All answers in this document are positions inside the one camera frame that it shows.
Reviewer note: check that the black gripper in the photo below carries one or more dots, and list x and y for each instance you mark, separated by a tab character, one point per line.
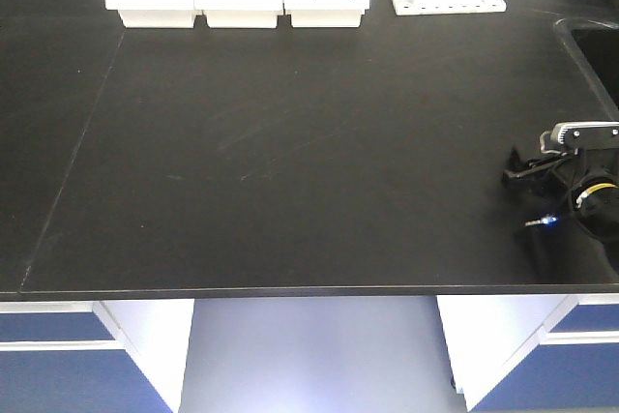
554	176

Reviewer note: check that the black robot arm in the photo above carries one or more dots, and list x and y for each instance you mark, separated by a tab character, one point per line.
573	223

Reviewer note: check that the black lab sink basin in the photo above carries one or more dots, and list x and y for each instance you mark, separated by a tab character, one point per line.
593	46

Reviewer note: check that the blue right cabinet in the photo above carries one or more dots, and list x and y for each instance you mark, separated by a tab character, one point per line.
523	352

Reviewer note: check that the blue cabinet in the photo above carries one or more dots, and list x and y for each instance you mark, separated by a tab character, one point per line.
523	352
94	356

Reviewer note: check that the blue left cabinet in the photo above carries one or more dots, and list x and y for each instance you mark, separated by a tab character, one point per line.
94	356

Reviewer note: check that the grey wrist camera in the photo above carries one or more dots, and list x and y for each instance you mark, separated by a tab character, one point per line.
565	137

